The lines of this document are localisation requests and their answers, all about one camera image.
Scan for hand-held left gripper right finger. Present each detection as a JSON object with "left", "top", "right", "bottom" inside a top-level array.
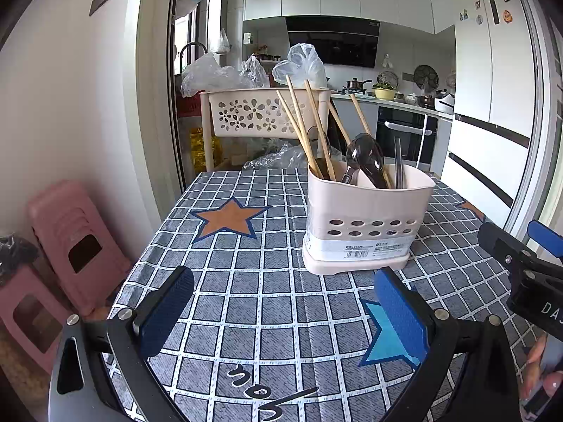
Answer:
[{"left": 374, "top": 267, "right": 522, "bottom": 422}]

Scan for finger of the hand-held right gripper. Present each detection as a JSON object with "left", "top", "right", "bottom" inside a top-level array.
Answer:
[
  {"left": 477, "top": 222, "right": 563, "bottom": 293},
  {"left": 527, "top": 220, "right": 563, "bottom": 258}
]

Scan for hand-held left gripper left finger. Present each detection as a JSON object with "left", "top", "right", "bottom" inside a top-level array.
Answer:
[{"left": 48, "top": 265, "right": 195, "bottom": 422}]

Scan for beige plastic utensil holder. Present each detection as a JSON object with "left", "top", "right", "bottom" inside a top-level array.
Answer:
[{"left": 302, "top": 165, "right": 436, "bottom": 276}]

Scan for long black-handled utensil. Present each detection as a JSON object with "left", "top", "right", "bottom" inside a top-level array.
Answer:
[{"left": 393, "top": 137, "right": 404, "bottom": 190}]

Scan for person's right hand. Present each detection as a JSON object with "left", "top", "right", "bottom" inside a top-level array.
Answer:
[{"left": 519, "top": 332, "right": 563, "bottom": 409}]

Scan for tall pink plastic stool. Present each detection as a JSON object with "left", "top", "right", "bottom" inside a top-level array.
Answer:
[{"left": 27, "top": 181, "right": 133, "bottom": 313}]

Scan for low pink plastic stool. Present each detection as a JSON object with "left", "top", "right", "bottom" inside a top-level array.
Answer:
[{"left": 0, "top": 266, "right": 73, "bottom": 374}]

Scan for black built-in oven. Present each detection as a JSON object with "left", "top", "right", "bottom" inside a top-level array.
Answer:
[{"left": 376, "top": 106, "right": 441, "bottom": 172}]

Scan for black plastic bag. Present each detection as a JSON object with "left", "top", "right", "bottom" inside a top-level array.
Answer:
[{"left": 0, "top": 235, "right": 40, "bottom": 288}]

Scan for yellow oil bottle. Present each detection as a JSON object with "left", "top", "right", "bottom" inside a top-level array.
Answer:
[{"left": 190, "top": 127, "right": 221, "bottom": 172}]

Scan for white refrigerator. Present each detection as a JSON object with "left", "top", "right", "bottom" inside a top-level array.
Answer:
[{"left": 440, "top": 0, "right": 535, "bottom": 220}]

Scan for round dark strainer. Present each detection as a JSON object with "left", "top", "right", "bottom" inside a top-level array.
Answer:
[{"left": 414, "top": 64, "right": 439, "bottom": 91}]

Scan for clear plastic wrap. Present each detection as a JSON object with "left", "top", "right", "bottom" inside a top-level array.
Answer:
[{"left": 243, "top": 138, "right": 309, "bottom": 171}]

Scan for beige flower-cutout basket rack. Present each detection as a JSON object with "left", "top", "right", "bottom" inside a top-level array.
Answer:
[{"left": 200, "top": 89, "right": 333, "bottom": 172}]

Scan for clear crumpled plastic bag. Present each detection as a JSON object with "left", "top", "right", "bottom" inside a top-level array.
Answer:
[{"left": 180, "top": 53, "right": 270, "bottom": 97}]

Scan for black range hood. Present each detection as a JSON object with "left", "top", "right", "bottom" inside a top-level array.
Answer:
[{"left": 285, "top": 16, "right": 381, "bottom": 70}]

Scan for white translucent plastic bag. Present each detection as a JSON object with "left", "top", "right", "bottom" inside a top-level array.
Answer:
[{"left": 273, "top": 43, "right": 328, "bottom": 90}]

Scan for metal kitchen faucet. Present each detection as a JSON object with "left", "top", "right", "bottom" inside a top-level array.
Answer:
[{"left": 179, "top": 41, "right": 208, "bottom": 71}]

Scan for white hanging plastic bag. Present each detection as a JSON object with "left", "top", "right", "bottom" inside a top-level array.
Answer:
[{"left": 210, "top": 28, "right": 232, "bottom": 55}]

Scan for silver sliding door frame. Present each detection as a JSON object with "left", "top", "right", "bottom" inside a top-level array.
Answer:
[{"left": 506, "top": 0, "right": 559, "bottom": 238}]

